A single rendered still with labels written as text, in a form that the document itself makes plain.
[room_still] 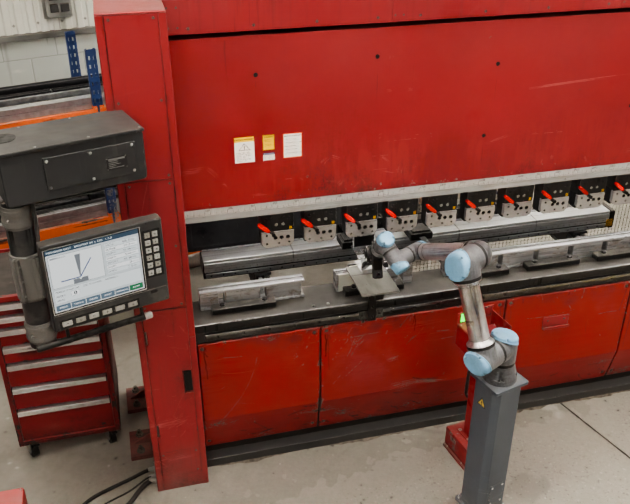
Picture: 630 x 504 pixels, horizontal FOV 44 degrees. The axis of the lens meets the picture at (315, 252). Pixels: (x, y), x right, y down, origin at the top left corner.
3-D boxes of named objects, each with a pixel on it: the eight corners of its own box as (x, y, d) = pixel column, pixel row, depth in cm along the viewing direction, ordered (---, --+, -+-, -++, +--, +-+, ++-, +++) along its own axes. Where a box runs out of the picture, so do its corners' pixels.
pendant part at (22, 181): (38, 368, 290) (-7, 155, 249) (22, 335, 309) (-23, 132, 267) (166, 327, 314) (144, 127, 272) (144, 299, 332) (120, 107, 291)
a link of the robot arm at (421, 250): (501, 233, 318) (414, 235, 356) (484, 242, 311) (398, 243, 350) (506, 260, 320) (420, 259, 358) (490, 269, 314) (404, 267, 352)
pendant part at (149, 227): (55, 334, 286) (38, 248, 268) (46, 318, 294) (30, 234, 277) (170, 299, 306) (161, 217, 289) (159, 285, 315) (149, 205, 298)
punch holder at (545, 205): (539, 214, 386) (544, 183, 378) (531, 207, 394) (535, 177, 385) (566, 211, 390) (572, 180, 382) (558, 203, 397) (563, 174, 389)
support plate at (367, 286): (362, 297, 354) (362, 295, 353) (345, 269, 376) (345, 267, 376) (399, 292, 358) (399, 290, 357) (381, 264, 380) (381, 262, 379)
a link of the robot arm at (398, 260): (419, 261, 344) (405, 241, 346) (401, 270, 337) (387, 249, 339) (410, 269, 350) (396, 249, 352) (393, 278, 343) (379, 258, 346)
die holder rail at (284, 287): (200, 311, 365) (199, 293, 360) (199, 304, 370) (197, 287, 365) (304, 296, 376) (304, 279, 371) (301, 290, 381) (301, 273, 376)
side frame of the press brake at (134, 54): (158, 492, 382) (93, 13, 270) (146, 385, 454) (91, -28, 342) (209, 483, 388) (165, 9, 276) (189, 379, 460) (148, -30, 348)
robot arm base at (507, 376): (524, 380, 336) (527, 361, 331) (497, 391, 329) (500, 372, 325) (500, 361, 347) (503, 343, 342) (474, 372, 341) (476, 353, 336)
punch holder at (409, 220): (386, 233, 369) (388, 201, 361) (381, 225, 376) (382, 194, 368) (416, 229, 372) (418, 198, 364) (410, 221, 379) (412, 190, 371)
